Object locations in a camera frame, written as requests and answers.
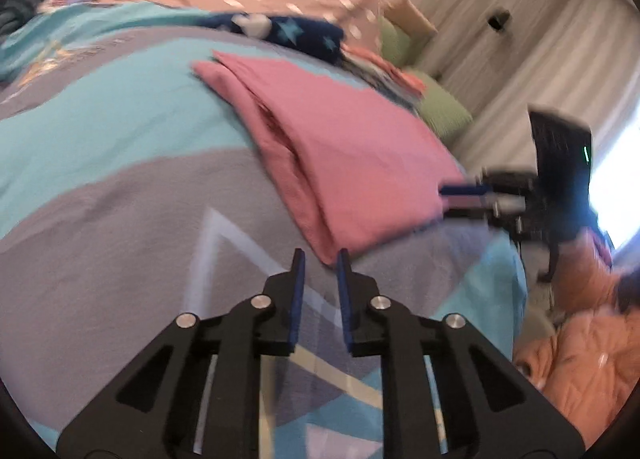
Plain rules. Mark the grey folded garment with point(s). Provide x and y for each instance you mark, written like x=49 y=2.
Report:
x=387 y=85

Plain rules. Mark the person's right forearm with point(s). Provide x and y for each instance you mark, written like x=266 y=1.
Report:
x=585 y=274

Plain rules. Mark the tan pillow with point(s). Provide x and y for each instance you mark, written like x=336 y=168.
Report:
x=407 y=16

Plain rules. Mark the pink shirt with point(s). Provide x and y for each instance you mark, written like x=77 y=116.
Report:
x=350 y=149

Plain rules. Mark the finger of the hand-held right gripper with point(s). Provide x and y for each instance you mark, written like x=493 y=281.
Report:
x=465 y=190
x=480 y=211

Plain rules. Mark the large green pillow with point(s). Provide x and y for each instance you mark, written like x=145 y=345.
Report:
x=442 y=106

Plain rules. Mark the orange padded jacket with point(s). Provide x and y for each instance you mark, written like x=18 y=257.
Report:
x=575 y=369

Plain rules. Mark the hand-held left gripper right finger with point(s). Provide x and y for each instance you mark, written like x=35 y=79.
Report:
x=344 y=299

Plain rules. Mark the navy star blanket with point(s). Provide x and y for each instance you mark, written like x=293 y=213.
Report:
x=300 y=36

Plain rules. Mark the small green pillow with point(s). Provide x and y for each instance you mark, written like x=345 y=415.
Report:
x=395 y=41

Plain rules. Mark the dusty blue blanket heap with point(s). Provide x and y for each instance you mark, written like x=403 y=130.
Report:
x=15 y=9

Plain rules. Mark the blue grey patterned bed sheet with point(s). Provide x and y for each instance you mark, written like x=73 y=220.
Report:
x=125 y=139

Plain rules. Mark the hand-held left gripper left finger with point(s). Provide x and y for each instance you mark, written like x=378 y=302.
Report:
x=298 y=299

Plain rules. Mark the white pleated curtain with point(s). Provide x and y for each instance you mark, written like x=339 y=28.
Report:
x=540 y=39

